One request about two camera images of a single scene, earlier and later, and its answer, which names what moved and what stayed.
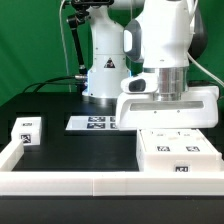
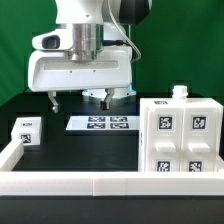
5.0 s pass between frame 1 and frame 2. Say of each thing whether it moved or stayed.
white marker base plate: stayed
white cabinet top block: stayed
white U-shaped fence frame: stayed
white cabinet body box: moved
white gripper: moved
